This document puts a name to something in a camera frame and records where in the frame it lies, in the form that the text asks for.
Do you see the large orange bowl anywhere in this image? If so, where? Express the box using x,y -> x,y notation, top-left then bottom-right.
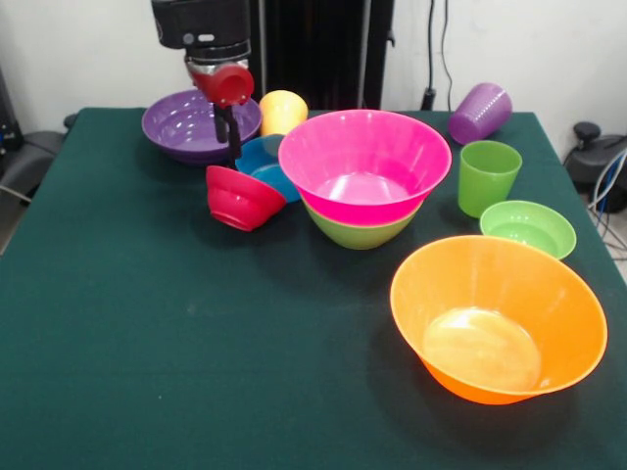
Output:
389,234 -> 609,406

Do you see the small blue bowl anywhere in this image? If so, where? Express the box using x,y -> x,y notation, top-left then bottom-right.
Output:
234,134 -> 303,205

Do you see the purple bowl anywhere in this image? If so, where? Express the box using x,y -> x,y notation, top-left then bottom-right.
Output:
141,89 -> 264,166

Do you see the green cup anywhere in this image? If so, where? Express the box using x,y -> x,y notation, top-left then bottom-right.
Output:
457,140 -> 523,220

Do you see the dark green tablecloth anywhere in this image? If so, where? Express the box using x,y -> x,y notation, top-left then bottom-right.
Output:
0,106 -> 627,470

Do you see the purple cup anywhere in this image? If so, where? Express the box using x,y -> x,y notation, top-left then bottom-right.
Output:
447,81 -> 514,147

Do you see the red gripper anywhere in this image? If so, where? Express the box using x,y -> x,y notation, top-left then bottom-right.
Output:
189,63 -> 257,166

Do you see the black robot column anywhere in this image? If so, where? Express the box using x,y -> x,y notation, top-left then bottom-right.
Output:
247,0 -> 397,112

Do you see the yellow cup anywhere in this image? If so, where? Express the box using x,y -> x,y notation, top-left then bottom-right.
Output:
259,90 -> 311,138

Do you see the small red bowl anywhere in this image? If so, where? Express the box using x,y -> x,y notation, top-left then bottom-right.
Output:
205,164 -> 288,233

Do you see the medium green bowl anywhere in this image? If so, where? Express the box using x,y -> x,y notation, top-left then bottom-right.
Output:
302,197 -> 425,252

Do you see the large pink bowl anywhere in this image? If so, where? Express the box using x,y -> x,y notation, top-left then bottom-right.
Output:
277,109 -> 453,228

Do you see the black wall cable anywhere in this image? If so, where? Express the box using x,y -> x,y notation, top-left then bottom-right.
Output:
440,0 -> 455,112
426,0 -> 437,92

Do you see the small green bowl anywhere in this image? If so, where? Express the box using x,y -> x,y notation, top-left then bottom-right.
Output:
479,199 -> 578,260

